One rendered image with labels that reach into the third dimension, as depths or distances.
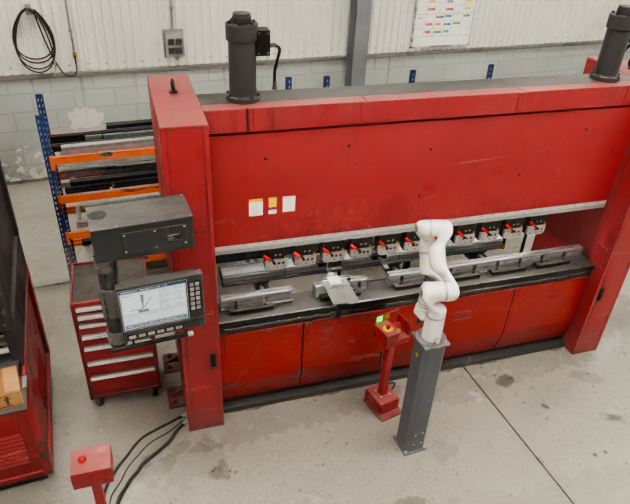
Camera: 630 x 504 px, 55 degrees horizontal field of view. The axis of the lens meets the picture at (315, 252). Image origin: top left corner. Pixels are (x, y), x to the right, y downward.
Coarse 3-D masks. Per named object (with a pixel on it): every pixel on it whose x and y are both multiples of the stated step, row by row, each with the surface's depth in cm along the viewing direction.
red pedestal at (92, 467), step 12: (108, 444) 324; (72, 456) 317; (84, 456) 314; (96, 456) 317; (108, 456) 318; (72, 468) 311; (84, 468) 311; (96, 468) 311; (108, 468) 312; (72, 480) 309; (84, 480) 312; (96, 480) 314; (108, 480) 317; (96, 492) 328
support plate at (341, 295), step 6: (324, 282) 422; (342, 282) 423; (348, 282) 423; (336, 288) 416; (342, 288) 417; (348, 288) 417; (330, 294) 410; (336, 294) 411; (342, 294) 411; (348, 294) 411; (354, 294) 412; (336, 300) 405; (342, 300) 406; (348, 300) 406; (354, 300) 406
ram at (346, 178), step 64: (320, 128) 357; (384, 128) 368; (448, 128) 382; (512, 128) 396; (576, 128) 412; (256, 192) 366; (320, 192) 380; (384, 192) 394; (448, 192) 410; (512, 192) 427; (576, 192) 445
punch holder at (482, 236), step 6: (486, 222) 435; (492, 222) 436; (498, 222) 438; (480, 228) 438; (486, 228) 438; (492, 228) 440; (480, 234) 439; (486, 234) 441; (492, 234) 442; (480, 240) 442; (486, 240) 444
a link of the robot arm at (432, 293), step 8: (424, 288) 353; (432, 288) 352; (440, 288) 352; (424, 296) 353; (432, 296) 352; (440, 296) 352; (432, 304) 356; (440, 304) 364; (432, 312) 360; (440, 312) 360; (440, 320) 363
